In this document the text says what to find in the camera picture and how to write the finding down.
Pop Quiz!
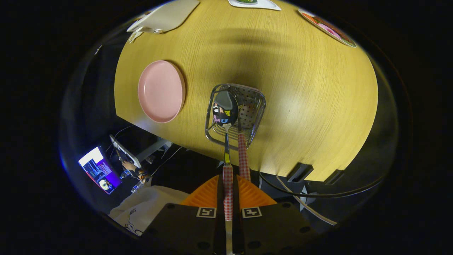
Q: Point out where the black cable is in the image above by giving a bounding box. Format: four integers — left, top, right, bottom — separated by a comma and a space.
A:
258, 172, 385, 199

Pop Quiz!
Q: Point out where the red checked handle spoon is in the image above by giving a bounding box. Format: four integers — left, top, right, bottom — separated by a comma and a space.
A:
212, 91, 239, 255

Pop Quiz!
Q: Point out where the pink plate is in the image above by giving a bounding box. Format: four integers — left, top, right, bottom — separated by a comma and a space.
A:
138, 60, 186, 124

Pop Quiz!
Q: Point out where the lit computer monitor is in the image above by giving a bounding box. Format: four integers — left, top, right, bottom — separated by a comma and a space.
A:
78, 146, 122, 195

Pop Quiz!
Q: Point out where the black table clamp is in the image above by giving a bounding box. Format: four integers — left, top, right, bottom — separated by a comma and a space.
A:
287, 163, 314, 183

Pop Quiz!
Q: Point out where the red checked handle fork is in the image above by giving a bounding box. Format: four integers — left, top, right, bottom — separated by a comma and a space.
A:
235, 117, 251, 182

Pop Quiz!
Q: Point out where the white coaster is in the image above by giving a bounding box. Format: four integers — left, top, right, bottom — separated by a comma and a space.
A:
228, 0, 282, 11

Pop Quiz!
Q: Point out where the white toaster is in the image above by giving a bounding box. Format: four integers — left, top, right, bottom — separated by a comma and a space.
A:
126, 0, 200, 34

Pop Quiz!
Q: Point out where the person's white shirt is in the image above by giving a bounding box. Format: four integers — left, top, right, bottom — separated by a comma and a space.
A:
109, 185, 190, 236

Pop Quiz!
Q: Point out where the white table frame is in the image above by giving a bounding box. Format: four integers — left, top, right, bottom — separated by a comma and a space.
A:
136, 139, 173, 163

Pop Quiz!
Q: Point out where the grey laptop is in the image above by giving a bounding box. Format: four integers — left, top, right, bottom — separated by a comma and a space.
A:
109, 134, 142, 169

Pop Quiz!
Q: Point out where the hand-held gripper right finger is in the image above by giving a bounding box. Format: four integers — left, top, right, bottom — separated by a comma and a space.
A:
232, 174, 316, 255

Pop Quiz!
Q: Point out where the white plate with food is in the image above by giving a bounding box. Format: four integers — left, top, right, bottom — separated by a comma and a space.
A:
298, 8, 357, 48

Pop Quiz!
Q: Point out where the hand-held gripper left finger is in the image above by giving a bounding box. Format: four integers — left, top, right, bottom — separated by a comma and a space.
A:
141, 174, 226, 255

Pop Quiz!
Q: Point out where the metal wire basket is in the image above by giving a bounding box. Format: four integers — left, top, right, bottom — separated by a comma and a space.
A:
205, 83, 266, 151

